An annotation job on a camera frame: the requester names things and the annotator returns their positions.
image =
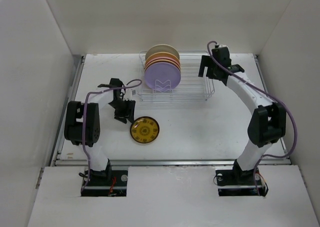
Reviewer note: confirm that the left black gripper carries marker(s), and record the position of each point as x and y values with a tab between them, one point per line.
127	113

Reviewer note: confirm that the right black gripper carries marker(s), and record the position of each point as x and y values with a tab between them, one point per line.
206	61

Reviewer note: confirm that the small yellow patterned plate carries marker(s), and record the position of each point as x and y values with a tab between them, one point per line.
144	130

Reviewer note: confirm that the purple plastic plate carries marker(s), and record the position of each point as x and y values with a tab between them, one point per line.
162	76

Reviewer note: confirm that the pale yellow plastic plate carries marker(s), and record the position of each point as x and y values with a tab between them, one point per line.
177	65

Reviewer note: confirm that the cream white plastic plate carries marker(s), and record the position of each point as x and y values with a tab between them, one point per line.
162	48

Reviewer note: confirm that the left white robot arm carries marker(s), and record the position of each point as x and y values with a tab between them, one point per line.
83	126

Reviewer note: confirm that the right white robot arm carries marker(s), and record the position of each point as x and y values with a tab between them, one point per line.
268	118

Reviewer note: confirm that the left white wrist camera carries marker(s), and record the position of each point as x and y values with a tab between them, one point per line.
130	95

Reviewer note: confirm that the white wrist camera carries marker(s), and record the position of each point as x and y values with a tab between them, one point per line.
219	46
130	95

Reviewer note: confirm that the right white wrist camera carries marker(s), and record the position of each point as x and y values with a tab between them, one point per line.
219	46

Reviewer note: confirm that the white wire dish rack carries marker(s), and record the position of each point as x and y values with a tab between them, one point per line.
191	88

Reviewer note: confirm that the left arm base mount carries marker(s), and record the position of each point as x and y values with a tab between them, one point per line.
101	185

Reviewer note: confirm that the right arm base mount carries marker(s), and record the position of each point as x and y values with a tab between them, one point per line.
232	184

